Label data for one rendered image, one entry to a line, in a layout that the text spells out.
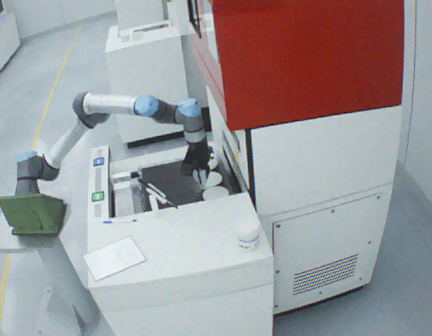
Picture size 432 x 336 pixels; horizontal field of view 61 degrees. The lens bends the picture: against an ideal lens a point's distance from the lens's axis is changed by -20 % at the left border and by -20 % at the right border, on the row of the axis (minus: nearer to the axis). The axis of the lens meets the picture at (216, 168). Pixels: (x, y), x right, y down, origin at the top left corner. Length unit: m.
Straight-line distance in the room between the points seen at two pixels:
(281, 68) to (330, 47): 0.20
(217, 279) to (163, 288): 0.18
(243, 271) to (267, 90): 0.59
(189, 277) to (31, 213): 0.82
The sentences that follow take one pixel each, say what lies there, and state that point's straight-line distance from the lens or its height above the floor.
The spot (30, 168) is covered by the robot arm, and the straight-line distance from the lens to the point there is 1.99.
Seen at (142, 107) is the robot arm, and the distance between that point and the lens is 1.56.
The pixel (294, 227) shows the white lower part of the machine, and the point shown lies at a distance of 1.86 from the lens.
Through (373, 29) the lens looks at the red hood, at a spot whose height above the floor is 1.56.
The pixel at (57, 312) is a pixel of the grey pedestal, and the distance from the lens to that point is 2.71.
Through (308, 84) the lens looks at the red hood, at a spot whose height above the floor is 1.36.
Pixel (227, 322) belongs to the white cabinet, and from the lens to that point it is 1.66.
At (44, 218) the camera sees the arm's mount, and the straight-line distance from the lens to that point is 1.89.
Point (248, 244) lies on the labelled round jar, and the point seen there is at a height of 1.00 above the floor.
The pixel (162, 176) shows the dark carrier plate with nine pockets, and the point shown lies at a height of 0.90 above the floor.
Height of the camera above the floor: 2.00
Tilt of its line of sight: 35 degrees down
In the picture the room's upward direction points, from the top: 7 degrees counter-clockwise
